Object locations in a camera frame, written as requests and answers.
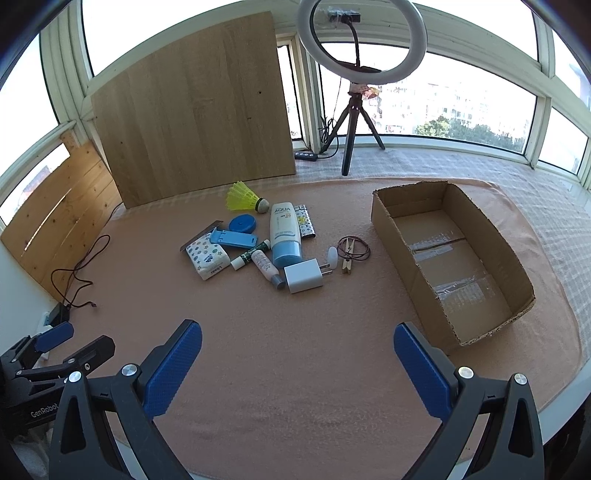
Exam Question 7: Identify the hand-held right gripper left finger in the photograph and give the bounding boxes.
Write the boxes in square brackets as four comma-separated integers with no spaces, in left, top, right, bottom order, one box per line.
[48,318,204,480]

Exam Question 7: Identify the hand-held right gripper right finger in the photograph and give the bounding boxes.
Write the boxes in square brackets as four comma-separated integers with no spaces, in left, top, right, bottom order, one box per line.
[393,322,555,480]

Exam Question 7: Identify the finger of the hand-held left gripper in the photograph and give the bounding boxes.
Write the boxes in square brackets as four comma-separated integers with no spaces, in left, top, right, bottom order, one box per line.
[0,322,75,376]
[14,335,116,385]

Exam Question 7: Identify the cardboard box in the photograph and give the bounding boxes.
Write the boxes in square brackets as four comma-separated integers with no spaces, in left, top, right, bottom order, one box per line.
[372,181,536,347]

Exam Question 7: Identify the patterned tissue pack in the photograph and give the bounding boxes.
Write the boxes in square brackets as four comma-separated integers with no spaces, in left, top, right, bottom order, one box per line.
[185,231,230,281]

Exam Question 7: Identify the wooden clothespin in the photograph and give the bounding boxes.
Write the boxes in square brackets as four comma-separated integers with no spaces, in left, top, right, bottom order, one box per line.
[342,237,358,275]

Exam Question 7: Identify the green white lip balm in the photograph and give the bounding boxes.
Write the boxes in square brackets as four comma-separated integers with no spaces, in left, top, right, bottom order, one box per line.
[231,239,271,271]

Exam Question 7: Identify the brown hair tie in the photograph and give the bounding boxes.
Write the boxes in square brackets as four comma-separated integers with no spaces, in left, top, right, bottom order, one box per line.
[338,236,371,260]

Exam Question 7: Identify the small white lotion bottle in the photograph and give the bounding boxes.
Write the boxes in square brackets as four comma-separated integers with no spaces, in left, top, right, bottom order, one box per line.
[250,251,286,291]

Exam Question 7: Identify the blue phone stand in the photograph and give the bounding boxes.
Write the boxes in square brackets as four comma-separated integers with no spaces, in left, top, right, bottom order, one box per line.
[210,229,259,250]

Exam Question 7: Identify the white wall charger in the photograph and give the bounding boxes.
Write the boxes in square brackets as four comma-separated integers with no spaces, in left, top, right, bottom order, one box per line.
[283,258,334,295]

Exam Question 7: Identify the blue round lid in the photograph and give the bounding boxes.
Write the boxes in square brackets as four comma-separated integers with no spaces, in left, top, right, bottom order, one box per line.
[228,215,258,234]

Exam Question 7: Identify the white blue sunscreen tube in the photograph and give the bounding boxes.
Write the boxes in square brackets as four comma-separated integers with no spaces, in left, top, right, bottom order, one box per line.
[269,202,303,268]

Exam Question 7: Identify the patterned lighter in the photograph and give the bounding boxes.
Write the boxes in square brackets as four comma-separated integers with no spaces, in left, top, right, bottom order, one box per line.
[294,203,317,240]

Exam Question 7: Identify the pine plank panel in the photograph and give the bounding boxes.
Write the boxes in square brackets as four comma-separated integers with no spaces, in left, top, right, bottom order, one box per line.
[0,129,123,305]

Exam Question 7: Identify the yellow shuttlecock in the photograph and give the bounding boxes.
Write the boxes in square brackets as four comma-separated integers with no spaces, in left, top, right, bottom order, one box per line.
[226,181,271,214]

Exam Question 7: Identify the black tripod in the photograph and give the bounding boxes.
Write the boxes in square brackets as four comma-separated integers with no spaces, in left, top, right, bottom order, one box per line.
[323,83,386,177]

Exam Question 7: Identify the large light wooden board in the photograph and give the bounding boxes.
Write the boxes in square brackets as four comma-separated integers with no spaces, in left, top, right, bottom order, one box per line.
[91,11,297,209]

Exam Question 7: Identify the black gooseneck phone holder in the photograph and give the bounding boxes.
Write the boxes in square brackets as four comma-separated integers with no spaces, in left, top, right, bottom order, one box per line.
[323,7,383,75]

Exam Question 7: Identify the thin black cable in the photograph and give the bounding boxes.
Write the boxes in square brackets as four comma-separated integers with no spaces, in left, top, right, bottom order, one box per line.
[51,234,112,310]

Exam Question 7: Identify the black tripod cables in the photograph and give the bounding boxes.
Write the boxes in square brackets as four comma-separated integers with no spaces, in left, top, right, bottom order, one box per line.
[318,76,345,160]

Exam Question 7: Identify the white window frame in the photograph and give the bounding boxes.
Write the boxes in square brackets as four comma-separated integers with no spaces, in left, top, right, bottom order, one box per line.
[0,0,591,222]

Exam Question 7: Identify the white ring light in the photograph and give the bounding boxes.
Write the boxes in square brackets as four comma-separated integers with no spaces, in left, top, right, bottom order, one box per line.
[297,0,428,86]

